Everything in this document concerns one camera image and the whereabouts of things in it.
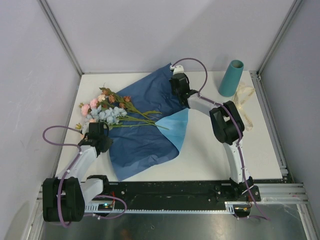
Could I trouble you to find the teal conical vase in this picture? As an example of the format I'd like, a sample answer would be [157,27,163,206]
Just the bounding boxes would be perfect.
[218,59,244,97]

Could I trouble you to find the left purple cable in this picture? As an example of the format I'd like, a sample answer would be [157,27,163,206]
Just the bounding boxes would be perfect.
[42,125,85,228]

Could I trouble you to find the artificial flower bunch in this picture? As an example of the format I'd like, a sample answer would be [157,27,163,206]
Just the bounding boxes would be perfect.
[74,87,170,135]

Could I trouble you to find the cream printed ribbon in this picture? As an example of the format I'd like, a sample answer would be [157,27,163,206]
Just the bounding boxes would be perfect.
[232,82,255,132]

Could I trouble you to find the aluminium frame rails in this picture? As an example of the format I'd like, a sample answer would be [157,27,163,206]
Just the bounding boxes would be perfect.
[38,0,320,240]

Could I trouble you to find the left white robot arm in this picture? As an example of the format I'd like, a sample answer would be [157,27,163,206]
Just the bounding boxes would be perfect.
[42,122,113,227]

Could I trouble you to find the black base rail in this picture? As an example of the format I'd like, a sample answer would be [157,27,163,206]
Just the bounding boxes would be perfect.
[91,180,261,213]

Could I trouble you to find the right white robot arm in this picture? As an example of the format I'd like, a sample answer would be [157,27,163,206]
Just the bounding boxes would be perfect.
[169,72,261,202]

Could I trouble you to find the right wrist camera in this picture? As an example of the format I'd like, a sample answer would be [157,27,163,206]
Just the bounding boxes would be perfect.
[169,65,185,75]

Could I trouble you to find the blue wrapping paper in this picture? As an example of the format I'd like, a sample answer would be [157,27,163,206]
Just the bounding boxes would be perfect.
[109,64,189,181]

